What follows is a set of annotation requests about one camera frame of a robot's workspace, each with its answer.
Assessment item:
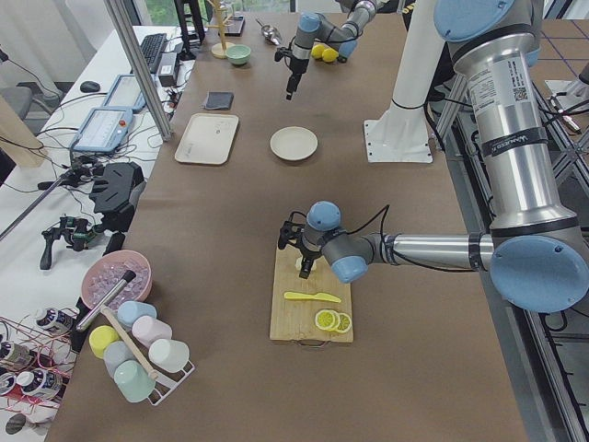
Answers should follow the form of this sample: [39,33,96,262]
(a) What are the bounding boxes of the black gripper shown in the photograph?
[286,57,307,100]
[299,235,322,279]

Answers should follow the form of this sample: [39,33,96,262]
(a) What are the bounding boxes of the cream round plate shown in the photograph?
[270,126,318,161]

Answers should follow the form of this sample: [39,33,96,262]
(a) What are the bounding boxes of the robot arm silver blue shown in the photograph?
[274,1,385,100]
[278,1,588,313]

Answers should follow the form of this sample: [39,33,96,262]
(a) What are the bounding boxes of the cream rectangular tray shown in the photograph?
[174,113,239,166]

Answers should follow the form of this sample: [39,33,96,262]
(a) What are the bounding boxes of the yellow plastic knife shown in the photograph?
[283,291,341,304]

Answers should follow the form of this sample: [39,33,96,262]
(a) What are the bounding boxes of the yellow lemon far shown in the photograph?
[311,44,326,60]

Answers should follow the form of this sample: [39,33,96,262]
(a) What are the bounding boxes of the yellow lemon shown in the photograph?
[321,48,339,63]
[311,44,326,60]

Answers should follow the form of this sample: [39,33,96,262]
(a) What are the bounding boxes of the yellow lemon near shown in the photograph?
[321,48,339,63]

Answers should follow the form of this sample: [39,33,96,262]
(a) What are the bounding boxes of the bamboo cutting board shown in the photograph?
[269,249,355,344]

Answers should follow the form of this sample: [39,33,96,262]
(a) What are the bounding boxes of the metal scoop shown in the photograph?
[256,18,283,46]

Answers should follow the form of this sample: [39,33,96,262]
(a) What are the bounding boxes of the lemon slice front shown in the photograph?
[314,309,341,332]

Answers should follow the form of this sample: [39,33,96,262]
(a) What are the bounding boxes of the lemon slice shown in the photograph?
[335,312,352,334]
[314,309,341,332]

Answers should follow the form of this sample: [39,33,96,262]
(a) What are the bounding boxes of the mint green bowl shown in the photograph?
[225,44,251,66]

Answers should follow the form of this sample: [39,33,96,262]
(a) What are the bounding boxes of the lemon slice middle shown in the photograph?
[335,312,352,334]

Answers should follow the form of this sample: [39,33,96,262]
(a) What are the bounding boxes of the grey folded cloth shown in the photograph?
[202,91,234,111]

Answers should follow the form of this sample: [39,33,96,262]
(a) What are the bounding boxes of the wooden mug tree stand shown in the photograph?
[207,0,235,59]

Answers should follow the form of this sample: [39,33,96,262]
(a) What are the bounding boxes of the black keyboard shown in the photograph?
[140,33,167,74]

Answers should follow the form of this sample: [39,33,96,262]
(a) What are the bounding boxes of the white cup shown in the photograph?
[148,339,190,373]

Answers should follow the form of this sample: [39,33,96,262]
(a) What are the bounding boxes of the teach pendant far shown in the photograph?
[102,74,145,113]

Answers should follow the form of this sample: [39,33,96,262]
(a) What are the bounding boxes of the teach pendant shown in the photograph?
[102,74,145,113]
[70,107,133,154]

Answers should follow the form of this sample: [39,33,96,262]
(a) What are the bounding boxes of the pink cup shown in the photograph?
[132,315,172,348]

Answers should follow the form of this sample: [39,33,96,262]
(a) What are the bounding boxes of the white cup rack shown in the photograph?
[147,360,196,406]

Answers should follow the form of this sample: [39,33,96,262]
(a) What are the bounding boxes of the blue cup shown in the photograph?
[117,300,157,331]

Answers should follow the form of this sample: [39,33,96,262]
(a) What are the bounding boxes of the teach pendant near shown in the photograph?
[70,107,133,154]

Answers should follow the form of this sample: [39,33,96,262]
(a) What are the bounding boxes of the metal black-tipped rod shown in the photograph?
[75,270,136,332]

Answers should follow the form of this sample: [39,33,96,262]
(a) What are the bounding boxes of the pink bowl of ice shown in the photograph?
[81,250,152,310]

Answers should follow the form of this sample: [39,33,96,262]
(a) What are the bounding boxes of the black computer mouse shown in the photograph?
[79,80,101,93]

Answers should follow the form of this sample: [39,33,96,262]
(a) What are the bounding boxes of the mint cup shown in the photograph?
[113,360,156,403]

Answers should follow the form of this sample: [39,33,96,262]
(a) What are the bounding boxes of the grey cup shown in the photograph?
[103,341,135,378]

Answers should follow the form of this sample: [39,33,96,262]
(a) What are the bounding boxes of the yellow cup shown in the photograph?
[88,325,121,359]

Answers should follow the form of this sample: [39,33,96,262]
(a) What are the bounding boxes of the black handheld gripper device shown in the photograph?
[40,215,105,270]

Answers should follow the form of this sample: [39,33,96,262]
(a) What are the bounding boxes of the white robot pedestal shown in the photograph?
[364,0,454,163]

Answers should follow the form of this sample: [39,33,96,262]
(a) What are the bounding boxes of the aluminium frame post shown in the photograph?
[103,0,172,142]

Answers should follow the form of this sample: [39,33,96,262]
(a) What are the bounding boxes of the black tripod mount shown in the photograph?
[89,162,146,255]

